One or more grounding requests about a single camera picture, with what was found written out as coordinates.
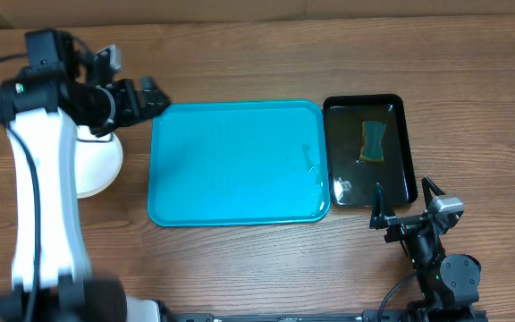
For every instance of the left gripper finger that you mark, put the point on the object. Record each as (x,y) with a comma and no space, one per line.
(128,103)
(155,101)

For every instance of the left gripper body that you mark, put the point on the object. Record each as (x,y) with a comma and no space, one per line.
(102,122)

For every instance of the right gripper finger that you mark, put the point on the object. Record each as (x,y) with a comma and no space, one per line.
(382,211)
(433,195)

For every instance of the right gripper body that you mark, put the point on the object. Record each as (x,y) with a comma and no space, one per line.
(401,224)

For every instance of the white plate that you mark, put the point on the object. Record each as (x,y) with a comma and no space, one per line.
(98,160)

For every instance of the green yellow sponge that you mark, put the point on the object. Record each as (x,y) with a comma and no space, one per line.
(371,147)

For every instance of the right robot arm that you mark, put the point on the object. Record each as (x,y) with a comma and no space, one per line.
(448,283)

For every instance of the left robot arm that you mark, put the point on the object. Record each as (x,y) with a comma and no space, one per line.
(59,90)

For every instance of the black water tray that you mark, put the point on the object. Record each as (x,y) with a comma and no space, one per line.
(352,182)

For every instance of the teal plastic serving tray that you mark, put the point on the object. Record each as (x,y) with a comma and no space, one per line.
(240,163)

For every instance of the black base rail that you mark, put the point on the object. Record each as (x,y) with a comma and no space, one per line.
(366,316)

